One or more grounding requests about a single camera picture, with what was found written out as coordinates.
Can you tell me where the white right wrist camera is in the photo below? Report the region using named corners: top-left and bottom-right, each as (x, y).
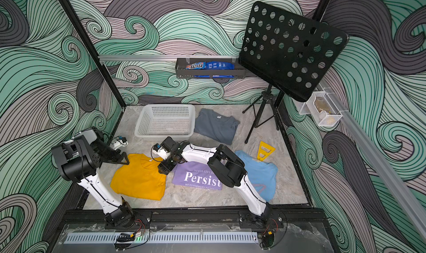
top-left (152, 144), bottom-right (169, 160)

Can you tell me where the aluminium wall rail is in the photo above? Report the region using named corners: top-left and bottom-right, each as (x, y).
top-left (318, 80), bottom-right (426, 240)
top-left (98, 54), bottom-right (239, 62)

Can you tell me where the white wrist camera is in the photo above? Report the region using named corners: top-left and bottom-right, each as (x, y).
top-left (111, 136), bottom-right (128, 150)
top-left (152, 144), bottom-right (169, 160)

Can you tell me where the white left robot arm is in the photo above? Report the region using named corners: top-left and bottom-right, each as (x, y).
top-left (51, 127), bottom-right (135, 229)

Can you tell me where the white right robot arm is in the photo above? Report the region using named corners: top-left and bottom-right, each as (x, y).
top-left (152, 136), bottom-right (272, 227)

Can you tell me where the purple Persist t-shirt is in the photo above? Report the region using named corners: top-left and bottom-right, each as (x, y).
top-left (172, 161), bottom-right (223, 190)

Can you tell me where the black perforated music stand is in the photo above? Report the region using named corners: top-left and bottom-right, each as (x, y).
top-left (239, 1), bottom-right (348, 128)

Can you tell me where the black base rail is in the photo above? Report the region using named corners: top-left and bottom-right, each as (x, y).
top-left (63, 207), bottom-right (328, 230)

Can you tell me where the yellow t-shirt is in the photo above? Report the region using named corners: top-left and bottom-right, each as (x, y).
top-left (110, 154), bottom-right (166, 201)

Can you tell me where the black wall shelf tray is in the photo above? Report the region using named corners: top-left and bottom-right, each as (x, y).
top-left (175, 58), bottom-right (246, 79)

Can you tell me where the clear plastic wall bin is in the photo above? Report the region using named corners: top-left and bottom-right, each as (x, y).
top-left (294, 91), bottom-right (343, 127)

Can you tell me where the blue candy packet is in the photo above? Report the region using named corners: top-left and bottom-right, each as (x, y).
top-left (186, 62), bottom-right (235, 70)

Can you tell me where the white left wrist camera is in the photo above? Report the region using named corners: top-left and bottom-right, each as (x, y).
top-left (111, 136), bottom-right (128, 150)

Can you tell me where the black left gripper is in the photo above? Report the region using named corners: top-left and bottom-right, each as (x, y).
top-left (94, 141), bottom-right (131, 165)

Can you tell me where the white perforated cable duct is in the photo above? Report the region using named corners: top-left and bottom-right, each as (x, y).
top-left (63, 231), bottom-right (258, 244)

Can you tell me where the aluminium right wall rail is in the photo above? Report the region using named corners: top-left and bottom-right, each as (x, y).
top-left (318, 80), bottom-right (426, 240)

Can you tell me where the yellow triangular plastic tool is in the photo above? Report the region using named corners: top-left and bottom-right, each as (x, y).
top-left (256, 141), bottom-right (276, 161)

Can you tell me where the white plastic laundry basket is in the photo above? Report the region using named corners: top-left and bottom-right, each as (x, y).
top-left (134, 104), bottom-right (196, 141)

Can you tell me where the grey t-shirt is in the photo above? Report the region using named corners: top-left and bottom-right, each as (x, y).
top-left (194, 109), bottom-right (240, 145)

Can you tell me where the black vertical frame post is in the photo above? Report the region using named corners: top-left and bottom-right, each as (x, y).
top-left (58, 0), bottom-right (126, 112)

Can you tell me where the light blue t-shirt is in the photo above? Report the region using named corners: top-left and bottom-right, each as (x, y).
top-left (235, 150), bottom-right (278, 202)

